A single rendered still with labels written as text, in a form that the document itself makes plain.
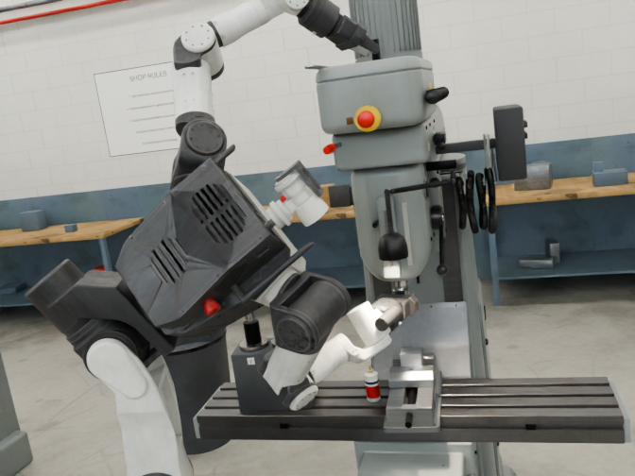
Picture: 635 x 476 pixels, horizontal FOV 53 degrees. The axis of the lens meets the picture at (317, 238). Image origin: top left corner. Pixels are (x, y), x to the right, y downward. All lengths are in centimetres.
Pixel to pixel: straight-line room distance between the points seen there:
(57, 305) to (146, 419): 30
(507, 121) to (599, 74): 410
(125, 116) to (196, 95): 541
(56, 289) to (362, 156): 79
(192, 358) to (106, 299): 219
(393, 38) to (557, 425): 115
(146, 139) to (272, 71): 150
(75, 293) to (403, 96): 83
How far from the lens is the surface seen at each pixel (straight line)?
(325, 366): 155
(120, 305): 135
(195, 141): 137
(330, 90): 155
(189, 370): 355
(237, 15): 161
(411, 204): 168
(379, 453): 191
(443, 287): 221
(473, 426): 187
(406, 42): 192
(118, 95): 690
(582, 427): 188
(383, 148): 163
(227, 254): 117
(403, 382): 184
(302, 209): 135
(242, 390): 197
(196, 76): 151
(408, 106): 152
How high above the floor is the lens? 182
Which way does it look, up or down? 12 degrees down
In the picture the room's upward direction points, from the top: 8 degrees counter-clockwise
